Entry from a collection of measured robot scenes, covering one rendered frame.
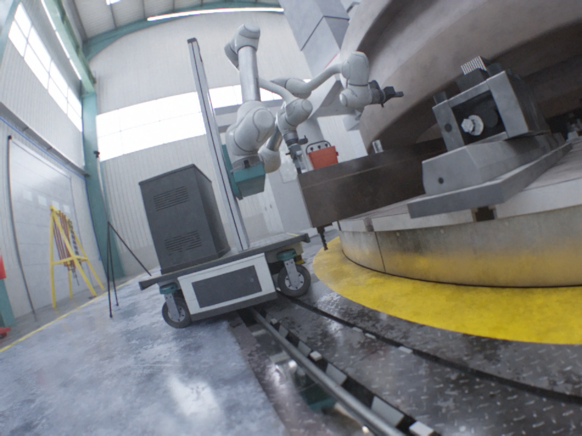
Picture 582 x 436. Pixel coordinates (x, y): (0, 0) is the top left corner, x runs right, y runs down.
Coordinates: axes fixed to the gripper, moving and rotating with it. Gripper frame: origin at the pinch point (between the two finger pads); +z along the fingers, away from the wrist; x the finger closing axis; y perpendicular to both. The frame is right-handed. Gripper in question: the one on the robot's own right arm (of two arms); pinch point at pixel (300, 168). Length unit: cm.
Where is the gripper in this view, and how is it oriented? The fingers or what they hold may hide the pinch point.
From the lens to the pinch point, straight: 159.3
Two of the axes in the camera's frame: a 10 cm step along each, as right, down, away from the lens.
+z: 2.9, 9.6, 0.0
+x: 1.1, -0.4, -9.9
